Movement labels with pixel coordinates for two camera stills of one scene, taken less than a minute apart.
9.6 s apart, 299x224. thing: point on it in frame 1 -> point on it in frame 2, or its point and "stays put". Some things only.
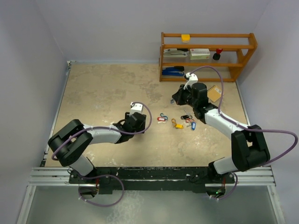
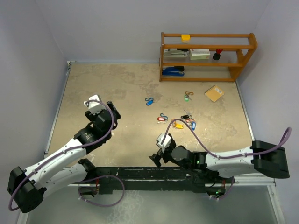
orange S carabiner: (174, 121) stays put
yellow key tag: (180, 126) stays put
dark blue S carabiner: (163, 116) stays put
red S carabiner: (188, 120) stays put
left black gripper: (127, 115) -> (92, 117)
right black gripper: (178, 96) -> (156, 157)
